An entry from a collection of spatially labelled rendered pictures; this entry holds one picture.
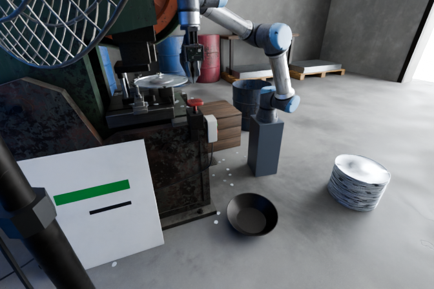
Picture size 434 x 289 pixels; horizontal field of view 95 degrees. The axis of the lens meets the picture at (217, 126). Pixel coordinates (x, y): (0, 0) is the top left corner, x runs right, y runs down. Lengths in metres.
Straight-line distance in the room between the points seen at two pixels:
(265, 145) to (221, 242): 0.68
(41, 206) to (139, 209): 0.80
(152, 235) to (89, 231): 0.30
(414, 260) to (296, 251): 0.57
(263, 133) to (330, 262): 0.77
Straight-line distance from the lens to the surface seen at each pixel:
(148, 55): 1.07
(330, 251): 1.35
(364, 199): 1.55
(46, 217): 0.38
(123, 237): 1.23
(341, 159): 1.60
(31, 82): 0.98
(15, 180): 0.35
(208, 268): 1.19
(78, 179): 1.08
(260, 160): 1.52
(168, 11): 1.48
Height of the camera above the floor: 1.05
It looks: 27 degrees down
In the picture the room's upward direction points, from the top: 1 degrees counter-clockwise
